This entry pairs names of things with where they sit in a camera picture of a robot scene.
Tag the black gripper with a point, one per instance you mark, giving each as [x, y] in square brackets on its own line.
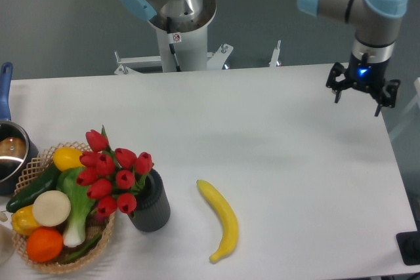
[366, 77]

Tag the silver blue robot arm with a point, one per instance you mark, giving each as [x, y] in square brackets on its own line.
[377, 25]

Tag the dark grey ribbed vase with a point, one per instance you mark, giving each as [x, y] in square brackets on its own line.
[152, 210]

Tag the black device at table edge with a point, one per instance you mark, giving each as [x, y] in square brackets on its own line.
[408, 244]

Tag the yellow banana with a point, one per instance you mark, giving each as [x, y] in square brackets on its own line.
[227, 217]

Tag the red tulip bouquet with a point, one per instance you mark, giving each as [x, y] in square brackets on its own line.
[114, 177]

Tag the yellow lemon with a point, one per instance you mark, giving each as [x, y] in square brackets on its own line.
[67, 158]

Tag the green bok choy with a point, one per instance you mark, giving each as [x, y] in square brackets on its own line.
[74, 232]

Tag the green chili pepper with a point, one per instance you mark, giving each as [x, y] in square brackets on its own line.
[85, 249]

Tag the green cucumber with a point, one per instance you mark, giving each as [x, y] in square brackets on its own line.
[46, 181]

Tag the woven wicker basket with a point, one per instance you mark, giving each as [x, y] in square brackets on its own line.
[33, 169]

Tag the white round radish slice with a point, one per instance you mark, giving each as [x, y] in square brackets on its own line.
[51, 208]

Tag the orange fruit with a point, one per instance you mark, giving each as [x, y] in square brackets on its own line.
[44, 244]

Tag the yellow bell pepper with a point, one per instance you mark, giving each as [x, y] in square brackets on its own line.
[23, 221]

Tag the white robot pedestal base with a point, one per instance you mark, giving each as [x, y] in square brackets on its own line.
[181, 30]

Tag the blue handled saucepan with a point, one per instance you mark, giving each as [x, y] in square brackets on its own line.
[17, 150]

